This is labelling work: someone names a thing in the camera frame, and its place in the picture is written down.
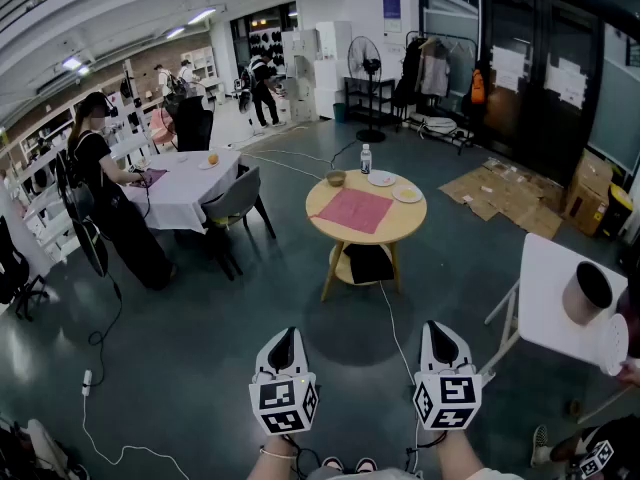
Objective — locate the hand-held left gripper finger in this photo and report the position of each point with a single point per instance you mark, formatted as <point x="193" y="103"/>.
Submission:
<point x="265" y="355"/>
<point x="300" y="355"/>

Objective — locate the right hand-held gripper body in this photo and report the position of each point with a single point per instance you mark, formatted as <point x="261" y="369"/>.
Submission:
<point x="447" y="402"/>

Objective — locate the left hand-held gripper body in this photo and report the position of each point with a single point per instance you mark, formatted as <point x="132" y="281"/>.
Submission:
<point x="283" y="402"/>

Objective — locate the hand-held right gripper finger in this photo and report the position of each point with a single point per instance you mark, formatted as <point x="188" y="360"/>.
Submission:
<point x="462" y="355"/>
<point x="426" y="353"/>

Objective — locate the red cloth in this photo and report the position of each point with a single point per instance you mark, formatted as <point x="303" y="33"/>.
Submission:
<point x="356" y="210"/>

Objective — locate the person's right forearm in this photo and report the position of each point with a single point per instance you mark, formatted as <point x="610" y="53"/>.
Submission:
<point x="460" y="460"/>

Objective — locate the person's left forearm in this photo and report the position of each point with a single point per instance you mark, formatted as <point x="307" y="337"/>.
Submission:
<point x="272" y="465"/>

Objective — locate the person's left shoe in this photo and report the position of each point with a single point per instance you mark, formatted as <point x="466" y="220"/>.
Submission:
<point x="332" y="464"/>

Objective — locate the person's white shirt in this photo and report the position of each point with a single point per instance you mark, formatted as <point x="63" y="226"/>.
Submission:
<point x="495" y="475"/>

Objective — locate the black bag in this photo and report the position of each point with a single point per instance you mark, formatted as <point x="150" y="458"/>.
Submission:
<point x="367" y="265"/>

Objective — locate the white folding table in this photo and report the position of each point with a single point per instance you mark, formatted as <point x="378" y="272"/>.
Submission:
<point x="545" y="288"/>

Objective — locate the beige cylindrical cup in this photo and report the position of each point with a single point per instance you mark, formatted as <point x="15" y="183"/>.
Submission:
<point x="575" y="298"/>

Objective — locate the round wooden table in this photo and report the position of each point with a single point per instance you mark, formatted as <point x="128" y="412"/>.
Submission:
<point x="410" y="218"/>

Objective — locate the white perforated lid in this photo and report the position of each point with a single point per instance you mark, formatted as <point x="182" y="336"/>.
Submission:
<point x="614" y="343"/>

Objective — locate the white round plate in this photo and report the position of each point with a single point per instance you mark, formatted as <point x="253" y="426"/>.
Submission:
<point x="407" y="194"/>
<point x="376" y="178"/>

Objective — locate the yellow noodles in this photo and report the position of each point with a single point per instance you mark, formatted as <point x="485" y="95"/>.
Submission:
<point x="407" y="194"/>

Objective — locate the grey chair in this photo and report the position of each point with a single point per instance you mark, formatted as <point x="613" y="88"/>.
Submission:
<point x="235" y="198"/>

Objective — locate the flattened cardboard sheets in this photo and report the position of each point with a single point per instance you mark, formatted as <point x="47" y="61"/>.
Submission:
<point x="500" y="193"/>

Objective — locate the white power strip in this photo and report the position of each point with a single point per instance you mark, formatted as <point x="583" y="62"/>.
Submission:
<point x="87" y="382"/>

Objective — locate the brown bowl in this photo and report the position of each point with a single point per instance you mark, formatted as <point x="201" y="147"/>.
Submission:
<point x="336" y="178"/>

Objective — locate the table with white tablecloth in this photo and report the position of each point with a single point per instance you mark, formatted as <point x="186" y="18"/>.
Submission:
<point x="185" y="188"/>

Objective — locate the small white plate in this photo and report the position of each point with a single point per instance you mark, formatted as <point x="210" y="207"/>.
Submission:
<point x="204" y="166"/>

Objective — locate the cardboard box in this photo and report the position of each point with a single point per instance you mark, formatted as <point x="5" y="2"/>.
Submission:
<point x="585" y="198"/>

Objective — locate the clear plastic water bottle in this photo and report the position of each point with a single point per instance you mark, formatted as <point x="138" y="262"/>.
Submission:
<point x="366" y="160"/>

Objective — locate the orange fruit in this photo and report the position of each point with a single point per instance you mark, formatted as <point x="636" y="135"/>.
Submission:
<point x="213" y="158"/>

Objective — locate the black bin with yellow lid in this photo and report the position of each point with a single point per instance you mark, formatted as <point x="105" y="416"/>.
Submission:
<point x="617" y="213"/>

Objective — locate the purple cloth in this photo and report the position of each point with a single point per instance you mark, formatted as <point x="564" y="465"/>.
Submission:
<point x="152" y="177"/>

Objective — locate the black glass door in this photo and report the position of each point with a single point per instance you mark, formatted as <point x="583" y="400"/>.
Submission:
<point x="525" y="128"/>

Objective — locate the black office chair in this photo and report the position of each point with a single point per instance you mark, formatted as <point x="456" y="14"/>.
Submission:
<point x="192" y="123"/>

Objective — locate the green waste bin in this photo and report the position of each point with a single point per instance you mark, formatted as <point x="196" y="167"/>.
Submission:
<point x="339" y="113"/>

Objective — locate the white shelving unit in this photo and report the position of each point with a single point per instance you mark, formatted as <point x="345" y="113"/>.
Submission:
<point x="55" y="218"/>

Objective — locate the pink chair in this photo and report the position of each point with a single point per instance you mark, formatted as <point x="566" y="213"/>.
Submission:
<point x="160" y="125"/>

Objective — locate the black swivel chair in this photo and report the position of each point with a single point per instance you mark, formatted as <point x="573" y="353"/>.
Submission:
<point x="12" y="268"/>

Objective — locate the orange bag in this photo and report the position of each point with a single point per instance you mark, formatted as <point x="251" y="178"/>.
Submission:
<point x="478" y="86"/>

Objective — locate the black metal rack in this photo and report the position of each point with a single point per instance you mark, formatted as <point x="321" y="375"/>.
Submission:
<point x="370" y="84"/>

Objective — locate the black coat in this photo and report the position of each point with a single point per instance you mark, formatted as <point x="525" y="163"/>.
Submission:
<point x="410" y="73"/>

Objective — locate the grey coat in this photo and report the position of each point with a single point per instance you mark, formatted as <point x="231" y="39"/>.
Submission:
<point x="434" y="70"/>

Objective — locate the white storage cabinets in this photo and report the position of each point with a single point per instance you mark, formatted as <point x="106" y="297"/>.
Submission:
<point x="325" y="68"/>

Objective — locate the white paper sheet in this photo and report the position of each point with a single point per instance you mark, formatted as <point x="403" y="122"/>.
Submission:
<point x="507" y="68"/>
<point x="565" y="80"/>

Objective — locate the black standing fan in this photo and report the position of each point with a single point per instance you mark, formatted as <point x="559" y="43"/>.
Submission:
<point x="365" y="58"/>

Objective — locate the black clothes rack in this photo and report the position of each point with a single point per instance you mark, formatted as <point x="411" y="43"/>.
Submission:
<point x="440" y="35"/>

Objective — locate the blue poster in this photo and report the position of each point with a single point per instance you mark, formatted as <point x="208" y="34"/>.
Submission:
<point x="391" y="4"/>

